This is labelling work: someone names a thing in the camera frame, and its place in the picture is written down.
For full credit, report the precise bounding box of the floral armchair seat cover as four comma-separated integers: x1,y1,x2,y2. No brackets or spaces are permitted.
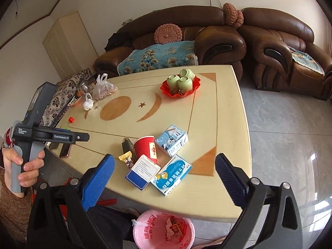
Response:
290,47,325,77

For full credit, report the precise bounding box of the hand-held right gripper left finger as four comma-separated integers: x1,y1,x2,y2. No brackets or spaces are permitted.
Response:
27,154,116,249

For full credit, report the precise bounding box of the person's brown sparkly clothing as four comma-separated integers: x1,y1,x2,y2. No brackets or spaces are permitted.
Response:
0,172,35,249

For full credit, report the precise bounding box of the blue floral sofa cover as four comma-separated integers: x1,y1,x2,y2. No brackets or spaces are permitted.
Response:
117,40,199,76

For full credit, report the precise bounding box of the round pink knitted cushion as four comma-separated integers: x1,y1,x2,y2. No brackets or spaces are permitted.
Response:
222,2,244,29
155,23,183,45

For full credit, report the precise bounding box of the brown leather armchair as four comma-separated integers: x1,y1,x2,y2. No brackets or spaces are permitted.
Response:
237,7,332,101

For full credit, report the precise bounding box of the red paper cup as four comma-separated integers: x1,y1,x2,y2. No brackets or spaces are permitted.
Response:
133,135,159,165

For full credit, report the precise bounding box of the clear bag of peanuts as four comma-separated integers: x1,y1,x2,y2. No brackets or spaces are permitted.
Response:
92,74,118,101

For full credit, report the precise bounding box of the white and blue medicine box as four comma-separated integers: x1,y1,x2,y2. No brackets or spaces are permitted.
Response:
125,154,162,190

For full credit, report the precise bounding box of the brown leather sofa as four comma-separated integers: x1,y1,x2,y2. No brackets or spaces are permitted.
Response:
93,5,247,84

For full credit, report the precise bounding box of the person's left hand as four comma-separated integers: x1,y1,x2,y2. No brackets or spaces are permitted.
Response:
2,147,46,190

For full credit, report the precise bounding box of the dark snack packet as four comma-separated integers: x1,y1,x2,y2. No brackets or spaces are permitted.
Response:
121,136,134,162

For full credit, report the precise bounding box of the dark clothing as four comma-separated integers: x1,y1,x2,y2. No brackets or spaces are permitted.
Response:
104,32,125,52

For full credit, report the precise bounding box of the small white plastic bag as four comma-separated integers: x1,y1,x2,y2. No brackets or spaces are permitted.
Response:
83,93,94,111

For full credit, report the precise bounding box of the blue cartoon medicine box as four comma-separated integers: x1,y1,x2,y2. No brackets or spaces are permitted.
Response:
150,154,193,197

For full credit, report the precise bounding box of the dark floral patterned cloth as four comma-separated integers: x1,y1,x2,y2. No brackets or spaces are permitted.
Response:
38,68,96,128

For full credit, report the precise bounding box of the cream cabinet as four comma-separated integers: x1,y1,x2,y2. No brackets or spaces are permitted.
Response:
43,11,99,80

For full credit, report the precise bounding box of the red scalloped plate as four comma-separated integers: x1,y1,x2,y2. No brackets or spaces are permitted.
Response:
160,75,202,99

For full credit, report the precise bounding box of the light blue milk carton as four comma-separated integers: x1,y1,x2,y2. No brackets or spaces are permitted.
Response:
155,124,188,157

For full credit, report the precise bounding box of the green ceramic cup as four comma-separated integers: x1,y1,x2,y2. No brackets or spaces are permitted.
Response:
177,76,193,91
179,68,196,81
166,74,180,90

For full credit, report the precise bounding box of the glass jar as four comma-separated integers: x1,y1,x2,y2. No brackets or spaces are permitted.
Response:
77,79,90,94

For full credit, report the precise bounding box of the pink phone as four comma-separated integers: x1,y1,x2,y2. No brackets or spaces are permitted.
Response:
59,143,72,159

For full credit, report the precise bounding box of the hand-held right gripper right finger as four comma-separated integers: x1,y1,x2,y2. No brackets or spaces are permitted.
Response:
215,153,304,249

